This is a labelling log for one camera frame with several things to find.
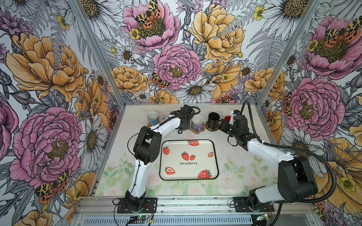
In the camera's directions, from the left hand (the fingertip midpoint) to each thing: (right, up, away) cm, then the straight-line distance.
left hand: (181, 128), depth 99 cm
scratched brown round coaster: (+20, -1, +6) cm, 21 cm away
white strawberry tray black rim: (+5, -19, -8) cm, 21 cm away
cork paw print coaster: (+9, -3, +5) cm, 11 cm away
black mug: (+22, +6, 0) cm, 23 cm away
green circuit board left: (-18, -42, -28) cm, 54 cm away
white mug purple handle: (+12, +4, +6) cm, 14 cm away
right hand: (+23, +2, -10) cm, 26 cm away
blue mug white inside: (-20, +7, +1) cm, 22 cm away
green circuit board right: (+42, -42, -28) cm, 66 cm away
